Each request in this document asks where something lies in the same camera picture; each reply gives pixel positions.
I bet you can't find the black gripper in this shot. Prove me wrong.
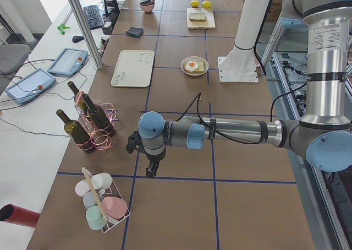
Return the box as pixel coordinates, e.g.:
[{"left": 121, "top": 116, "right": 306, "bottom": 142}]
[{"left": 126, "top": 131, "right": 166, "bottom": 178}]

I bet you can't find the white plate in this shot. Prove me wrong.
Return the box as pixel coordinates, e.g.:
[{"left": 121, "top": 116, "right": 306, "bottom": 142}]
[{"left": 180, "top": 56, "right": 209, "bottom": 76}]

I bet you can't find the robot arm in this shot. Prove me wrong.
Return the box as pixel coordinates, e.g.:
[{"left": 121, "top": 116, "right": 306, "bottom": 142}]
[{"left": 126, "top": 0, "right": 351, "bottom": 178}]

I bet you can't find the cream serving tray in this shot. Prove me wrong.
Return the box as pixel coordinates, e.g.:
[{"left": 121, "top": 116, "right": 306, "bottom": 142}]
[{"left": 111, "top": 50, "right": 155, "bottom": 88}]

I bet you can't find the white cup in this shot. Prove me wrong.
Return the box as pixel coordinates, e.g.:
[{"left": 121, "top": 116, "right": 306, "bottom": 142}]
[{"left": 90, "top": 172, "right": 112, "bottom": 189}]

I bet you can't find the pink cup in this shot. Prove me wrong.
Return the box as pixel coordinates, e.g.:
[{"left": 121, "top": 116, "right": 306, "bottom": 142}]
[{"left": 102, "top": 197, "right": 128, "bottom": 219}]

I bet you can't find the grey cup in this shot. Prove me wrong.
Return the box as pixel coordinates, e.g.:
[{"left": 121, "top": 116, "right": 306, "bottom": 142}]
[{"left": 83, "top": 191, "right": 97, "bottom": 210}]

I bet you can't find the lilac cup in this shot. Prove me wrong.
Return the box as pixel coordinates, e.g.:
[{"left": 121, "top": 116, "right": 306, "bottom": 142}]
[{"left": 75, "top": 180, "right": 91, "bottom": 197}]

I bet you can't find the mint green cup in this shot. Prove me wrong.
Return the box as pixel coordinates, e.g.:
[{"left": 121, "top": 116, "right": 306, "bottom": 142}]
[{"left": 85, "top": 205, "right": 107, "bottom": 230}]

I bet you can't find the green wine bottle middle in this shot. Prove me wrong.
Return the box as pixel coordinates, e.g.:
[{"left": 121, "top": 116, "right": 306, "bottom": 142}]
[{"left": 82, "top": 93, "right": 116, "bottom": 137}]

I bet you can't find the green wine bottle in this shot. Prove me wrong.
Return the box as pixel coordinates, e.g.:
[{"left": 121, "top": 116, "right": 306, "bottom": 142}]
[
  {"left": 67, "top": 81, "right": 88, "bottom": 116},
  {"left": 82, "top": 93, "right": 116, "bottom": 137},
  {"left": 56, "top": 109, "right": 96, "bottom": 153}
]

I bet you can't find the green wine bottle front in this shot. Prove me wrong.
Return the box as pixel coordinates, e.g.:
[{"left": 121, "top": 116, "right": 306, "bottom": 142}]
[{"left": 56, "top": 109, "right": 96, "bottom": 153}]

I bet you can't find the green wine bottle back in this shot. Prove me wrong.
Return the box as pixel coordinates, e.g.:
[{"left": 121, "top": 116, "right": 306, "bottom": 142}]
[{"left": 67, "top": 81, "right": 88, "bottom": 116}]

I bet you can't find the bread slice with egg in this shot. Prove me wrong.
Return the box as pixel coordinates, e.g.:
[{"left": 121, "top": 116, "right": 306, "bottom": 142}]
[{"left": 184, "top": 61, "right": 205, "bottom": 74}]

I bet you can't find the far teach pendant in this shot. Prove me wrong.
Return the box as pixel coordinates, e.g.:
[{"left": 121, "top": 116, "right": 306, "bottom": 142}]
[{"left": 47, "top": 48, "right": 88, "bottom": 77}]

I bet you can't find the teach pendant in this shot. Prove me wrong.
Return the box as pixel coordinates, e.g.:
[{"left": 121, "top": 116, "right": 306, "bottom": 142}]
[
  {"left": 47, "top": 48, "right": 88, "bottom": 77},
  {"left": 5, "top": 68, "right": 56, "bottom": 105}
]

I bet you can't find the folded grey cloth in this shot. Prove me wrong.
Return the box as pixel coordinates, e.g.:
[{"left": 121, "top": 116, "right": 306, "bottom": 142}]
[{"left": 125, "top": 27, "right": 144, "bottom": 38}]

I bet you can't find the near teach pendant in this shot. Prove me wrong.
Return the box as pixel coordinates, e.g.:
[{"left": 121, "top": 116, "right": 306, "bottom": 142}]
[{"left": 5, "top": 68, "right": 56, "bottom": 105}]

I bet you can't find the red cylinder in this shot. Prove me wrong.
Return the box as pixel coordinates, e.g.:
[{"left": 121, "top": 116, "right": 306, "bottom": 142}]
[{"left": 1, "top": 204, "right": 40, "bottom": 228}]

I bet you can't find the black computer mouse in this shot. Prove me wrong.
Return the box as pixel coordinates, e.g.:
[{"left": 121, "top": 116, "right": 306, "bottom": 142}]
[{"left": 72, "top": 35, "right": 84, "bottom": 44}]

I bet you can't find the wooden cutting board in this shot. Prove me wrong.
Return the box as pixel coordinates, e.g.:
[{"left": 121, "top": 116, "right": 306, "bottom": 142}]
[{"left": 187, "top": 8, "right": 216, "bottom": 29}]

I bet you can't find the pink bowl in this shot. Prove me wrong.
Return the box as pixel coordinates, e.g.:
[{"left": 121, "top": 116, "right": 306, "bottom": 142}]
[{"left": 140, "top": 2, "right": 155, "bottom": 13}]

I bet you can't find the black keyboard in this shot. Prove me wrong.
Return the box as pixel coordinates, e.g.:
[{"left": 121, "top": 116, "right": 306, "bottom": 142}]
[{"left": 83, "top": 5, "right": 104, "bottom": 30}]

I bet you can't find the green clamp tool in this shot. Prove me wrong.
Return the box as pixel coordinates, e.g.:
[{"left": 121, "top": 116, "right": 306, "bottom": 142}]
[{"left": 57, "top": 23, "right": 70, "bottom": 35}]

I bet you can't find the metal scoop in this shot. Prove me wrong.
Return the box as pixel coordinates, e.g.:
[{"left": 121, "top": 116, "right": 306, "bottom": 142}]
[{"left": 139, "top": 0, "right": 156, "bottom": 6}]

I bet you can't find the left yellow lemon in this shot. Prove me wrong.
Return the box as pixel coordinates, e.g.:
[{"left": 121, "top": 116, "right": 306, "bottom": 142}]
[{"left": 190, "top": 0, "right": 200, "bottom": 8}]

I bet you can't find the grey office chair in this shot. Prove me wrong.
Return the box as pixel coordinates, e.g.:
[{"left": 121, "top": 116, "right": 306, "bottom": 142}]
[{"left": 0, "top": 44, "right": 30, "bottom": 74}]

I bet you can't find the white wire cup rack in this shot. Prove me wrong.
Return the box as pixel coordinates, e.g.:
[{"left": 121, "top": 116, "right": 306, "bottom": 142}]
[{"left": 75, "top": 167, "right": 130, "bottom": 233}]

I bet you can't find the copper wire bottle rack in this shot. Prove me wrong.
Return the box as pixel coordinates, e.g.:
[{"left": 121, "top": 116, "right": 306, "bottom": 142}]
[{"left": 74, "top": 91, "right": 119, "bottom": 151}]

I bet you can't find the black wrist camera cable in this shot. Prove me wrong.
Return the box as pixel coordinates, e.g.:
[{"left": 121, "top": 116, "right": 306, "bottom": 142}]
[{"left": 175, "top": 92, "right": 310, "bottom": 145}]

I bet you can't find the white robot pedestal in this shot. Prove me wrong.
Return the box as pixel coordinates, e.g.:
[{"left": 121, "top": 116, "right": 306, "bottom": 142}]
[{"left": 218, "top": 0, "right": 272, "bottom": 83}]

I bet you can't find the aluminium frame post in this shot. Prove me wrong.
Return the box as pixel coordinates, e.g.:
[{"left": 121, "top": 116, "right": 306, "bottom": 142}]
[{"left": 68, "top": 0, "right": 103, "bottom": 69}]

